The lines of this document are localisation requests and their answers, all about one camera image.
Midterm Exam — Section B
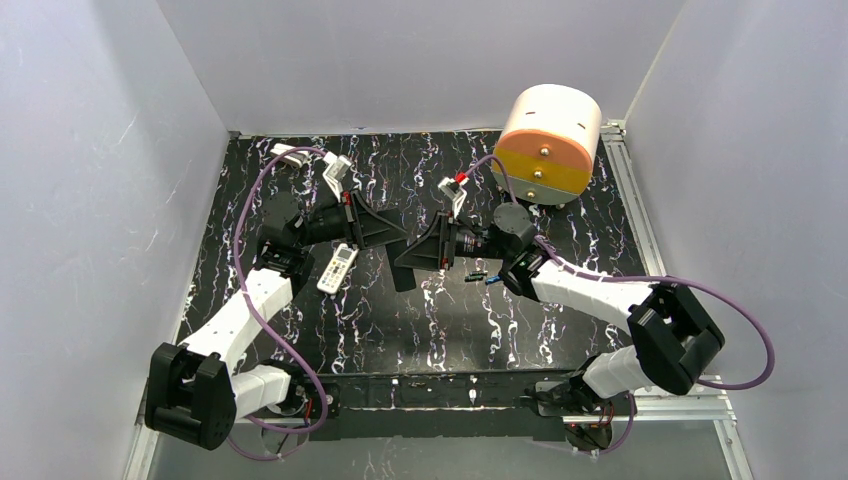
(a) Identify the white remote control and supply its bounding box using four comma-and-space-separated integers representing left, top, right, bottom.
317, 243, 358, 295

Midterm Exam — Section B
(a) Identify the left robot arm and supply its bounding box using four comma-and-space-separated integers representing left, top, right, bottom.
144, 190, 407, 450

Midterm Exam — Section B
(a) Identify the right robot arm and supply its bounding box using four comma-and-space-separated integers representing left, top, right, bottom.
391, 202, 725, 403

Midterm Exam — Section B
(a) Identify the dark green battery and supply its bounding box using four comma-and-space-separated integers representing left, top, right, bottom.
464, 271, 487, 283

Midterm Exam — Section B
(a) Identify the small white clip object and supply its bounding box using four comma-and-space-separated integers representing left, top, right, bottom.
270, 143, 310, 168

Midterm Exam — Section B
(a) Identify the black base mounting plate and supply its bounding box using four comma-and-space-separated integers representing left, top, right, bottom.
311, 369, 632, 447

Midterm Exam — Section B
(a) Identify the pink orange cylindrical drawer box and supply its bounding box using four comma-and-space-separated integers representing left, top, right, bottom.
492, 84, 602, 208

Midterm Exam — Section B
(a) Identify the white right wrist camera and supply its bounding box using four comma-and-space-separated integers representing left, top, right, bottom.
438, 172, 468, 218

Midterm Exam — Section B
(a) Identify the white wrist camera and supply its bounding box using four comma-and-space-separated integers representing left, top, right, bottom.
438, 172, 468, 218
322, 152, 353, 202

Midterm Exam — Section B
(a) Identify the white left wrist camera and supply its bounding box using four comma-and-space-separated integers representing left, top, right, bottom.
322, 152, 353, 202

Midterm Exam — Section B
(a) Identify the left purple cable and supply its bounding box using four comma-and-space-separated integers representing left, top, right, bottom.
225, 146, 331, 462

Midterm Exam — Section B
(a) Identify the purple cable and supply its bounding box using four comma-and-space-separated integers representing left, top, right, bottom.
463, 153, 776, 458
225, 146, 331, 462

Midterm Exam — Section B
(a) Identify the aluminium frame rail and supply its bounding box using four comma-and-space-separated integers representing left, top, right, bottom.
123, 120, 753, 479

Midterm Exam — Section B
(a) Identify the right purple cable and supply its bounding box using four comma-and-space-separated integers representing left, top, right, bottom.
463, 153, 776, 458

